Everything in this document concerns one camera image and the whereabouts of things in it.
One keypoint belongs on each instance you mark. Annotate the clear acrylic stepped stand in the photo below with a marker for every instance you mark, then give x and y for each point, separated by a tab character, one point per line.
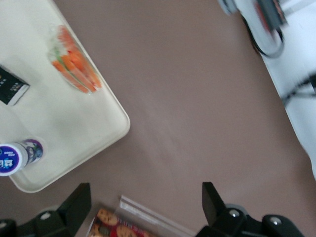
148	214

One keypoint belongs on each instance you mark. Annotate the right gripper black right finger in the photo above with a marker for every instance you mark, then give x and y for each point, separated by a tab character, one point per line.
222	222

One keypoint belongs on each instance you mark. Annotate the blue lid yogurt cup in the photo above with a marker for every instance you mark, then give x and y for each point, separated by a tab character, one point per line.
14	156

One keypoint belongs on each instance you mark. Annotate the red tartan shortbread box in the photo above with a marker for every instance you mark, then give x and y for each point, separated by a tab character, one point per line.
111	225

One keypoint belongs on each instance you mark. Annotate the black box gold print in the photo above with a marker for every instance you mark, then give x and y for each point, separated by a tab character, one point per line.
10	86

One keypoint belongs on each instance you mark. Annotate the beige plastic tray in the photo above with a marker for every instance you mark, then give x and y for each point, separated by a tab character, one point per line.
61	123

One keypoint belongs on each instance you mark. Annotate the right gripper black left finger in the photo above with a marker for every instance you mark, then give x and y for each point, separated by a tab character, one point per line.
66	217

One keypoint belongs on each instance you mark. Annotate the black and red device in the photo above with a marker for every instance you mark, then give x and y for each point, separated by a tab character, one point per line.
269	12

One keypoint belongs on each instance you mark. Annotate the triangle sandwich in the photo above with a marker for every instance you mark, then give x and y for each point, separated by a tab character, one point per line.
74	66

